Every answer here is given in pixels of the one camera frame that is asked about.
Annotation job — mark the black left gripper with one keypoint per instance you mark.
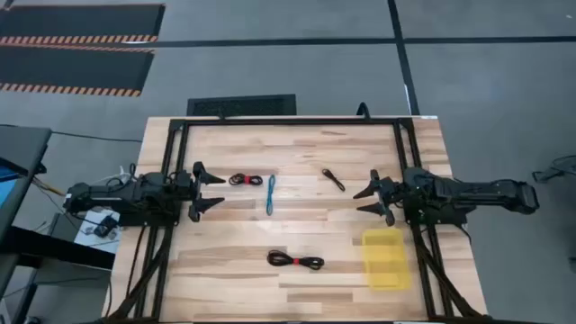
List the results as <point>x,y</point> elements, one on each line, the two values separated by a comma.
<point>185,189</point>

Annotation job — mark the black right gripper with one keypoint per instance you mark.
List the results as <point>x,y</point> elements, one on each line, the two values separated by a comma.
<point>392,192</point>

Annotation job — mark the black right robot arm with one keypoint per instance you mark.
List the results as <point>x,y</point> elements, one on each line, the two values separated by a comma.
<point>472,193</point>

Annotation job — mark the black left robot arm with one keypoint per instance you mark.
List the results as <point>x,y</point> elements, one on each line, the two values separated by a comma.
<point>112,195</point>

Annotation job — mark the yellow translucent plastic tray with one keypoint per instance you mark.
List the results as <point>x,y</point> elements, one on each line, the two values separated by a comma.
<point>386,265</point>

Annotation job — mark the black floor vent grille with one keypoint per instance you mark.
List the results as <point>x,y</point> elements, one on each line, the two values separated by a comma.
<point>243,105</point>

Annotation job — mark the small black device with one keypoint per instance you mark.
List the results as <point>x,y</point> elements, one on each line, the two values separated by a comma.
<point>105,226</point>

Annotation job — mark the white box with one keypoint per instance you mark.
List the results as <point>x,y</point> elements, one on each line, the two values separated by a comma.
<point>87,236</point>

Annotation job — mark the black hazard-striped floor mat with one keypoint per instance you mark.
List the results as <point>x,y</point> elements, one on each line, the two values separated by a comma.
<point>72,67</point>
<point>81,20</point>

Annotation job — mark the grey side desk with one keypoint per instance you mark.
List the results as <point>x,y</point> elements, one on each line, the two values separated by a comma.
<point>18,144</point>

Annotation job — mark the blue-lit monitor screen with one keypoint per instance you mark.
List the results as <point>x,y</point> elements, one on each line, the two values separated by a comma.
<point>5,184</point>

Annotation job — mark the black aluminium table frame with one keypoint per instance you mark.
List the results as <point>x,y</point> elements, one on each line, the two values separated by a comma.
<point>292,121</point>

